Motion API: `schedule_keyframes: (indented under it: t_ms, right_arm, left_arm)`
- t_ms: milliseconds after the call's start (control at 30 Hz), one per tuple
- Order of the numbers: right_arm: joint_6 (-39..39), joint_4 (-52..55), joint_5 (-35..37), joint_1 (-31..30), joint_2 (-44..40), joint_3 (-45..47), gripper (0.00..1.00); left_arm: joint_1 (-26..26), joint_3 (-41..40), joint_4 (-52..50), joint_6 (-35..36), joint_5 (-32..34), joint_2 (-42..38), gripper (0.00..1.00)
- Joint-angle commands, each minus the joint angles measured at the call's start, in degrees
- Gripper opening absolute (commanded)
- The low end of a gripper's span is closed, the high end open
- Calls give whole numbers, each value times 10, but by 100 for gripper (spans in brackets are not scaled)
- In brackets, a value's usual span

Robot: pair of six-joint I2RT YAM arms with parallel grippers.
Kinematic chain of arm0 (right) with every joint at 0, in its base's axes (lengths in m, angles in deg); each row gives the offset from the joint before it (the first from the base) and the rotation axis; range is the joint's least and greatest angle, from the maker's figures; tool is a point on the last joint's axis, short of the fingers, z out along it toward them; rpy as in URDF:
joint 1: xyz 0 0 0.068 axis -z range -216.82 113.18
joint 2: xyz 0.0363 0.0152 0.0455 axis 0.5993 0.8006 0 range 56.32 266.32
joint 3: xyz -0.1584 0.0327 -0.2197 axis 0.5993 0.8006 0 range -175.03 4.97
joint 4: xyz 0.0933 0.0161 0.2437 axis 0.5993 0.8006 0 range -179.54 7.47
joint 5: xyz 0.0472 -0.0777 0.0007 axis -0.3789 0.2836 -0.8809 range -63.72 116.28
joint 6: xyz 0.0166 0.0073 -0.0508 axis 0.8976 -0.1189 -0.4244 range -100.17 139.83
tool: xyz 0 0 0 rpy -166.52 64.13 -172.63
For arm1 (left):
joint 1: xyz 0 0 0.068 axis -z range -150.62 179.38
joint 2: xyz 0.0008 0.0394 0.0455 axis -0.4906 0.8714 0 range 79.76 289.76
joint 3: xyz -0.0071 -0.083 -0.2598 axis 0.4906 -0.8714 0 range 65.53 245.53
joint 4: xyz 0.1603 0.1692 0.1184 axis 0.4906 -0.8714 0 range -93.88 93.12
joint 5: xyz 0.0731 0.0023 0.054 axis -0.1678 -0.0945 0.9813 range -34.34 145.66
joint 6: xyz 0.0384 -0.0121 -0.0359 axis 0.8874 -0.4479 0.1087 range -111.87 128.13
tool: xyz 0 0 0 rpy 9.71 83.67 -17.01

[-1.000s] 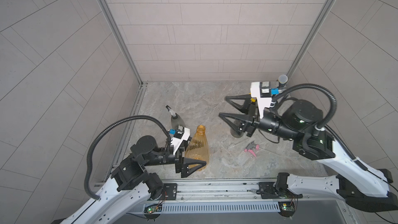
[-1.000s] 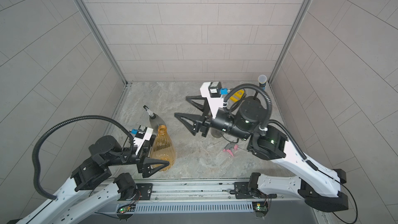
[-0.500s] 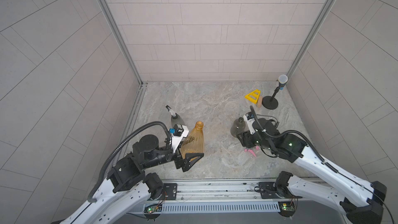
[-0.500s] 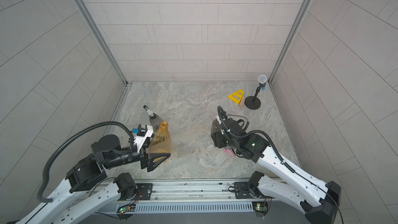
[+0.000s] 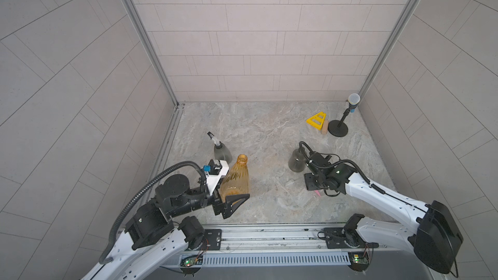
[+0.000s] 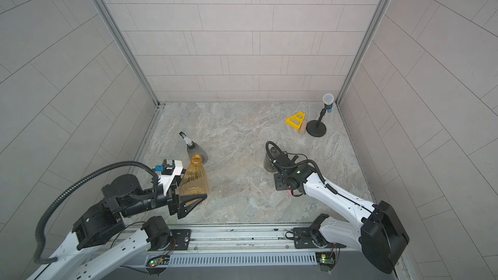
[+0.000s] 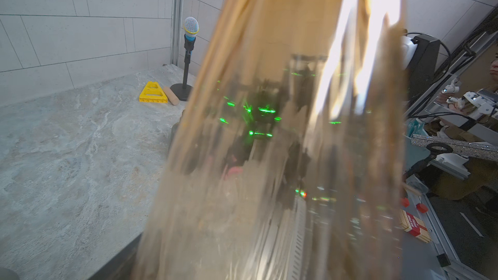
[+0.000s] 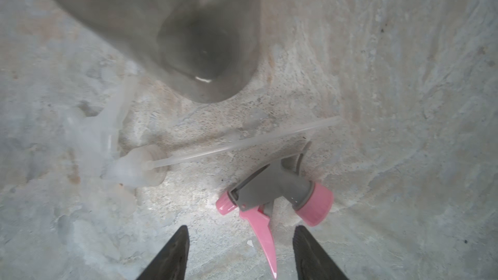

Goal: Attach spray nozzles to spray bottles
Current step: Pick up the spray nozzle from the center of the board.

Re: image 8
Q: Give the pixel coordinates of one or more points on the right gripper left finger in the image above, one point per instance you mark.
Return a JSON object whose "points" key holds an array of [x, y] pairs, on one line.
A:
{"points": [[171, 261]]}

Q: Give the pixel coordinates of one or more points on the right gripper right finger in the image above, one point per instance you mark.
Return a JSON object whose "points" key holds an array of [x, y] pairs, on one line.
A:
{"points": [[312, 261]]}

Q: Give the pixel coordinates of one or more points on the clear spray nozzle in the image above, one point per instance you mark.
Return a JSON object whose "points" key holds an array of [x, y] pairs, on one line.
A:
{"points": [[96, 141]]}

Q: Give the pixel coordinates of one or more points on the pink grey spray nozzle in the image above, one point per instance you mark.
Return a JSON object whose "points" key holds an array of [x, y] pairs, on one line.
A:
{"points": [[255, 195]]}

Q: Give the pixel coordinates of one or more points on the dark grey bottle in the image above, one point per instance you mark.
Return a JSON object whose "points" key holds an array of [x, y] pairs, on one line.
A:
{"points": [[205, 50]]}

